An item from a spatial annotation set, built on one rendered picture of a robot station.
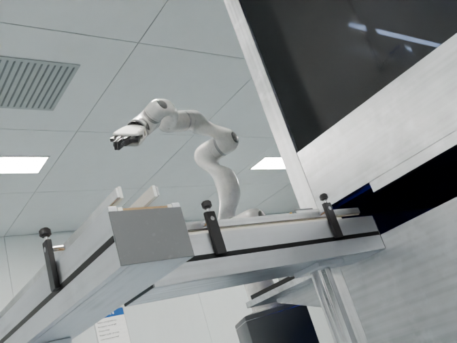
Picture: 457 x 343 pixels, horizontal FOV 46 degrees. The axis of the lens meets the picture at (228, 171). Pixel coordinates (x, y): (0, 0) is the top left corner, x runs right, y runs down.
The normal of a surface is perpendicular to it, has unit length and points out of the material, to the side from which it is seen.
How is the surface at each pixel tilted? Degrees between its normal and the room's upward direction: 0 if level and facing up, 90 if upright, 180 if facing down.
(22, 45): 180
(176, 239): 90
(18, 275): 90
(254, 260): 90
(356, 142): 90
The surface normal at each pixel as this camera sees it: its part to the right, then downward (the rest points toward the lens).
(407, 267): -0.78, 0.01
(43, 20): 0.29, 0.89
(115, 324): 0.55, -0.45
